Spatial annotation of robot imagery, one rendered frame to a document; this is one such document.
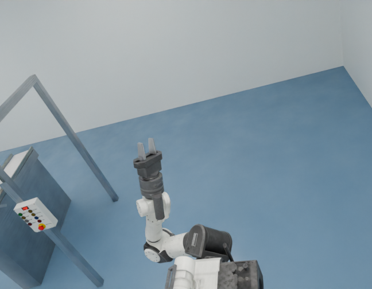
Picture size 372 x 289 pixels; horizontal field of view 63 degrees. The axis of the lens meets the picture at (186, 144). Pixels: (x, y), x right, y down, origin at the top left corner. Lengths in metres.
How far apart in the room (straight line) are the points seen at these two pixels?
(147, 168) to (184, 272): 0.36
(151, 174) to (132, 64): 3.99
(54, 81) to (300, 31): 3.94
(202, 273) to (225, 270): 0.08
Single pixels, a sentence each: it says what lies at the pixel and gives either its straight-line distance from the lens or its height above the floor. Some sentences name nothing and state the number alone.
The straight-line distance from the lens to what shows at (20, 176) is 3.67.
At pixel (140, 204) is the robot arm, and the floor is 1.53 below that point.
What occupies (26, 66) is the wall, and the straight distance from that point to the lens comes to 5.84.
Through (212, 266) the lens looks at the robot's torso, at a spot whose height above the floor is 1.37.
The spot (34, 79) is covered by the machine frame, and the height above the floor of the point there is 1.66.
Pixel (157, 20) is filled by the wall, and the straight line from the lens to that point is 4.67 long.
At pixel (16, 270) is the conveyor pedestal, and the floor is 0.29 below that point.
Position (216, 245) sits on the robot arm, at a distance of 1.17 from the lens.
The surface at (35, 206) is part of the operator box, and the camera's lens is 2.40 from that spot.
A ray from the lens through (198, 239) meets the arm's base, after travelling 1.15.
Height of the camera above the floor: 2.25
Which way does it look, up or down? 33 degrees down
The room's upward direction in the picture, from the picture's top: 24 degrees counter-clockwise
